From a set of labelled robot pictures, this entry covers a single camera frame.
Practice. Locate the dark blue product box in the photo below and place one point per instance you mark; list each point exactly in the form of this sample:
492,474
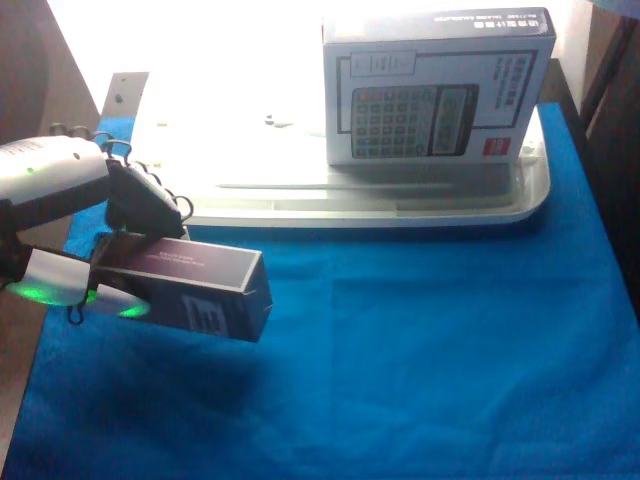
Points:
430,65

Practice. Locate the small maroon box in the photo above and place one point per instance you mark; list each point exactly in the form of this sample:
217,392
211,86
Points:
200,280

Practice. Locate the grey metal bracket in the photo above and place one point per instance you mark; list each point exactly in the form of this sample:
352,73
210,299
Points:
125,95

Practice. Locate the blue fabric cloth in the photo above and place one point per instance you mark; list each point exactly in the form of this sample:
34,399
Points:
400,350

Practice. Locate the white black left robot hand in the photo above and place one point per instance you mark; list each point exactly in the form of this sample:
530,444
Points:
55,170

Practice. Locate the white plastic tray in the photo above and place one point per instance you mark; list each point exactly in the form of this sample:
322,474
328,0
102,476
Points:
350,200

